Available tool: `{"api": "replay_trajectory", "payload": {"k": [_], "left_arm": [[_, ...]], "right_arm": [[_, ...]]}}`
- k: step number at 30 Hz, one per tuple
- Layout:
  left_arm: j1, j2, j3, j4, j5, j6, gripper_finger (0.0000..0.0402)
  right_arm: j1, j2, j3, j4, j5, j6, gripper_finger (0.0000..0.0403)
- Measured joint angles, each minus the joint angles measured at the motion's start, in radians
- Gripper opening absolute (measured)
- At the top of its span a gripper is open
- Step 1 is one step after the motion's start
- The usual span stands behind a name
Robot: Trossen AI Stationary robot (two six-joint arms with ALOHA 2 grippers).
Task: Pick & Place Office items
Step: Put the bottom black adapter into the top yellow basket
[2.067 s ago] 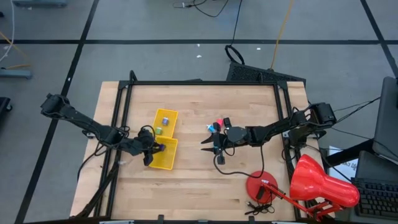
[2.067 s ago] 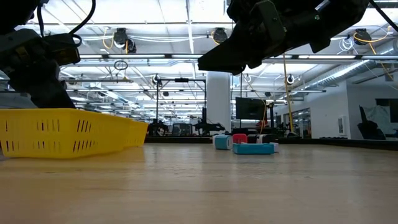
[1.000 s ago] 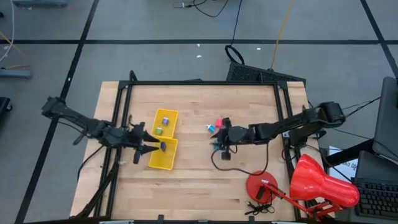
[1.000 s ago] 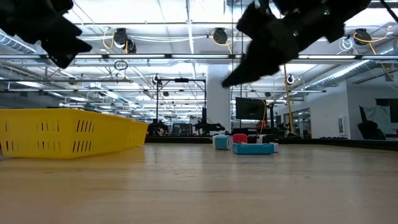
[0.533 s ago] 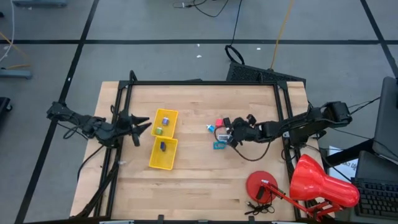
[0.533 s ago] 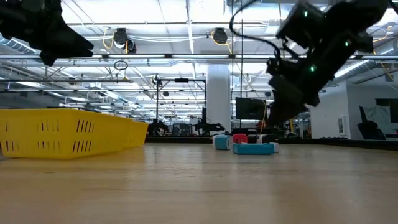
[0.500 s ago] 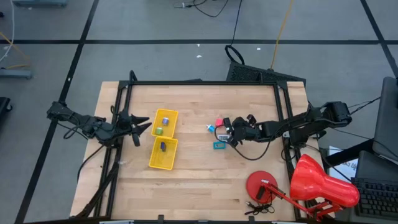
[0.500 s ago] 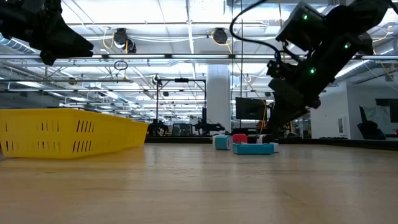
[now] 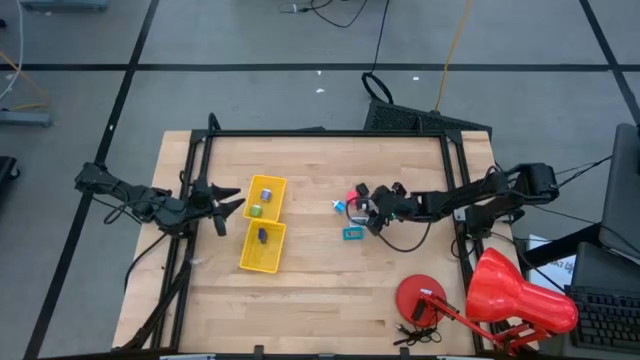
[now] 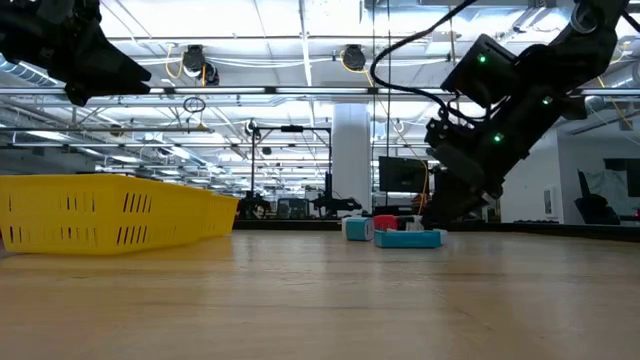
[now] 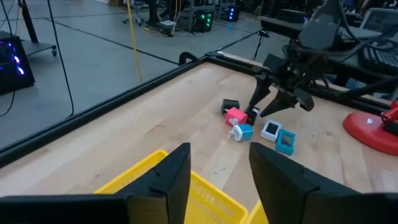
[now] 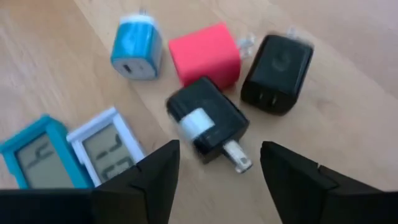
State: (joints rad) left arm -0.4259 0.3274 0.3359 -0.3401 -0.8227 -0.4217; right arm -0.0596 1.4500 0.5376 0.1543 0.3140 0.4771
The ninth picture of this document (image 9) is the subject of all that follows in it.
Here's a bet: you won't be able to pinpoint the black lamp cable bundle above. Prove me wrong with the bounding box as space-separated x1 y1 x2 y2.
392 322 444 347

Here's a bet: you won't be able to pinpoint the orange floor cable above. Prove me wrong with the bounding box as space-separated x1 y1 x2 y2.
0 49 50 112

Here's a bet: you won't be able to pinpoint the black hanging cable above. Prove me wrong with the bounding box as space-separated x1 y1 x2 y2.
360 0 395 105

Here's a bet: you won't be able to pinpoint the white paper sheet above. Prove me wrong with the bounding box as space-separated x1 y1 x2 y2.
527 233 576 294

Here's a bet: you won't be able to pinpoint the red desk lamp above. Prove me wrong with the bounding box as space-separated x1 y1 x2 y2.
394 247 580 357

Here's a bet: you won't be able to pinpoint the black floor cable with plug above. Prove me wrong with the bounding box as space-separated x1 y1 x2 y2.
278 0 371 29

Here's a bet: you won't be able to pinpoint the white floor cable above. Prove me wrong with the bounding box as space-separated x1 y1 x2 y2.
0 0 25 101

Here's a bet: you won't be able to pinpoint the black computer keyboard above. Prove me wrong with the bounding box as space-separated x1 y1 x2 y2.
564 284 640 354

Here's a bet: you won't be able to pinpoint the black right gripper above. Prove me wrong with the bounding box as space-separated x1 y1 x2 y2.
355 182 420 237

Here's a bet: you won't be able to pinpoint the black aluminium table frame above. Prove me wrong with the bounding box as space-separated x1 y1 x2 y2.
113 112 501 360

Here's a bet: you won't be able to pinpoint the grey cart base leg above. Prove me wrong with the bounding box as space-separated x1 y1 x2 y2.
19 0 110 13
0 109 53 128

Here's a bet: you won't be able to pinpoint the dark grey panel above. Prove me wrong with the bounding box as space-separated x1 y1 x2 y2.
569 241 640 289

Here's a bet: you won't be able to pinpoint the black desk leg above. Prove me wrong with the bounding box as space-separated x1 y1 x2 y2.
519 222 601 271

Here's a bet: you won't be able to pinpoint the yellow plastic basket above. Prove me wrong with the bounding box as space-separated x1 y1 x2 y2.
242 173 289 223
238 218 288 275

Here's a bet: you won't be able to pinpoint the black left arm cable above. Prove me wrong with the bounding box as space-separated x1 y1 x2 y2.
102 197 170 292

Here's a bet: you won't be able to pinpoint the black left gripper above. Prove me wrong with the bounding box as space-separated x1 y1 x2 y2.
184 177 247 238

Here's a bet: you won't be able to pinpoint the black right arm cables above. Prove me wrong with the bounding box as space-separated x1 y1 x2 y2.
549 153 614 194

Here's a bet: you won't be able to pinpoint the yellow hanging cable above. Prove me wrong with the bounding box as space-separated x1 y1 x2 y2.
432 0 474 113

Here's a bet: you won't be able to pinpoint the black chair part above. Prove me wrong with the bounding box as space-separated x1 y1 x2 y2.
0 155 22 201

